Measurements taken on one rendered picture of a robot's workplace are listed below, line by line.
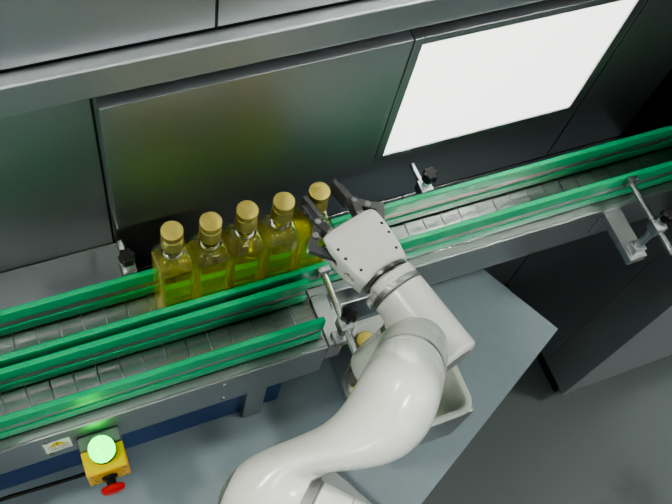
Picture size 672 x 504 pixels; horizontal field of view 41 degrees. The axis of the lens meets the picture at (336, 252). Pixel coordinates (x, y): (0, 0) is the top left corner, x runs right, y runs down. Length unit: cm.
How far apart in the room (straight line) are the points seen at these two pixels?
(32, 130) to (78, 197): 21
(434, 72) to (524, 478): 155
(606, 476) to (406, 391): 195
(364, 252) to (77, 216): 49
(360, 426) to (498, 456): 182
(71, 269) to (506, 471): 154
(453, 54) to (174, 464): 93
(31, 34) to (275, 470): 59
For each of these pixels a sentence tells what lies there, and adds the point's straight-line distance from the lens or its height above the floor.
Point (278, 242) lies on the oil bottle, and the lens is 140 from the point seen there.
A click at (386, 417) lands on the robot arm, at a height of 165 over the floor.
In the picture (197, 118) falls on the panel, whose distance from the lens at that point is 131.
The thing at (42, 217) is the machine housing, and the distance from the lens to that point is 149.
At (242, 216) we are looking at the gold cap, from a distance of 133.
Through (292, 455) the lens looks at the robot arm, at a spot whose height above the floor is 162.
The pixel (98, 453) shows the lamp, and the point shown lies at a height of 102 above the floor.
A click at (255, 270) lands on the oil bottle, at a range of 147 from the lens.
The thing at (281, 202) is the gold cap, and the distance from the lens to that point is 134.
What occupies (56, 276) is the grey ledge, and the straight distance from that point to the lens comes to 161.
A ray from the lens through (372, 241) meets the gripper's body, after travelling 132.
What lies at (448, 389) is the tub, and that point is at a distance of 167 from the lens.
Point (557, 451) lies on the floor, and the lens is 278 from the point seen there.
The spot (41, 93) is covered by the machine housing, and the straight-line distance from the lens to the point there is 120.
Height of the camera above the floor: 249
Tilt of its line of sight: 62 degrees down
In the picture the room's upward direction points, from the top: 18 degrees clockwise
